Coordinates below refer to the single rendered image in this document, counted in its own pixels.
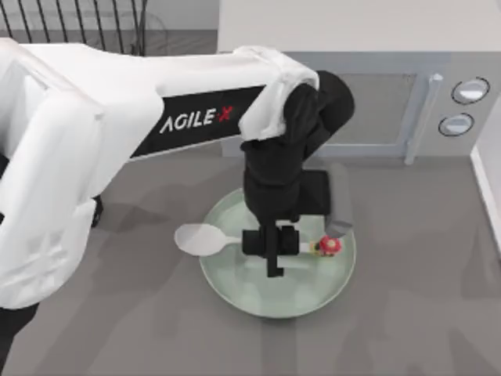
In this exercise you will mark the white spoon with red mushroom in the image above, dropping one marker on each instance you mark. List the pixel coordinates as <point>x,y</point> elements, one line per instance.
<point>197,239</point>

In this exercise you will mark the pale green round plate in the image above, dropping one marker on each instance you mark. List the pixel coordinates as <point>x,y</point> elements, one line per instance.
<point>282,293</point>

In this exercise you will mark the grey microwave door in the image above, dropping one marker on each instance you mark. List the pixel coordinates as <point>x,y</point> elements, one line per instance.
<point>375,113</point>

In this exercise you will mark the pale microwave oven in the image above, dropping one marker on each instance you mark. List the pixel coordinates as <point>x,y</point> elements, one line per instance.
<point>395,109</point>

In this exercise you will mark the small round microwave knob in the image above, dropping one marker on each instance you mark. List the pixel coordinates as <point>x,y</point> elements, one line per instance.
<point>456,125</point>

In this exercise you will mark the large round microwave knob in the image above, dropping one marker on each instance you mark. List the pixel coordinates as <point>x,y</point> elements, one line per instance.
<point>471,90</point>

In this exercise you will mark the black metal railing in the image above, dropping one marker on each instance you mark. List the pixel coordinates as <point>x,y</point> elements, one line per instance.
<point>113,23</point>

